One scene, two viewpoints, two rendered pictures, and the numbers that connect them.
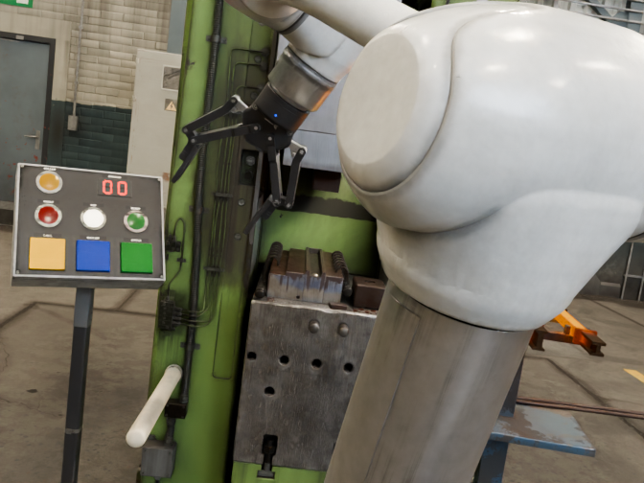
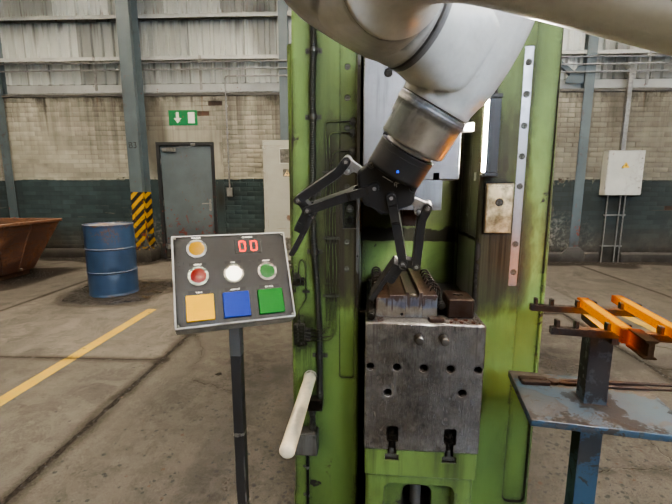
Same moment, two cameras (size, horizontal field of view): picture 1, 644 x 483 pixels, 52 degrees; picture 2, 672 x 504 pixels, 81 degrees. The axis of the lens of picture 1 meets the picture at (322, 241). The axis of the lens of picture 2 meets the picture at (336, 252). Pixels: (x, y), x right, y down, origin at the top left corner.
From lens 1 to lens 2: 0.47 m
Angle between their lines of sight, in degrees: 7
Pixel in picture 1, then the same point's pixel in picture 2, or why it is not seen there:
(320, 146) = not seen: hidden behind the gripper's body
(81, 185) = (222, 247)
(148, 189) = (273, 243)
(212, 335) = (335, 346)
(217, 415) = (346, 405)
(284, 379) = (398, 382)
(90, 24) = (232, 129)
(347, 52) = (484, 80)
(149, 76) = (271, 156)
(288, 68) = (410, 113)
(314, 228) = not seen: hidden behind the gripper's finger
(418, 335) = not seen: outside the picture
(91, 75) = (237, 161)
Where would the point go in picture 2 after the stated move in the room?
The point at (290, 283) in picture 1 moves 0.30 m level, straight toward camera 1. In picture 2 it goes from (394, 303) to (401, 337)
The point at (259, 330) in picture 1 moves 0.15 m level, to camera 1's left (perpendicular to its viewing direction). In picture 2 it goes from (374, 345) to (328, 342)
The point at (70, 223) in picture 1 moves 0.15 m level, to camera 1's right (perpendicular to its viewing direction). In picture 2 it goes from (216, 280) to (266, 281)
